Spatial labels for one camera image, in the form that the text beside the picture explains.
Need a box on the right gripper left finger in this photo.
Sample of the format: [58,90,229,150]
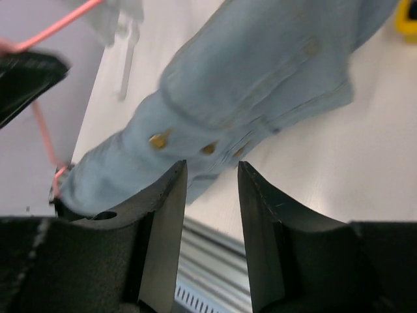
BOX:
[1,161,187,312]

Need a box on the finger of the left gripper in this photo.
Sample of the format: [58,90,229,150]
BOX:
[0,51,70,128]

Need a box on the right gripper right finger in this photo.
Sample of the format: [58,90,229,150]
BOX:
[238,162,416,312]

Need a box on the pink hanger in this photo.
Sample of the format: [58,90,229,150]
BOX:
[0,0,107,198]

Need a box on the white skirt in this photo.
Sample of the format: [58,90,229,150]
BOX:
[83,0,143,46]

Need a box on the blue grey garment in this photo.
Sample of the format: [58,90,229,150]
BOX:
[59,1,396,216]

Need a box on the yellow plastic bin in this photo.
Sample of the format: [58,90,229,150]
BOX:
[394,0,416,44]

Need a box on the aluminium rail base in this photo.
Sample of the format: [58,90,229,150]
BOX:
[177,218,252,312]

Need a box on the white slotted cable duct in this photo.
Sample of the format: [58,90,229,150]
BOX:
[175,282,228,313]

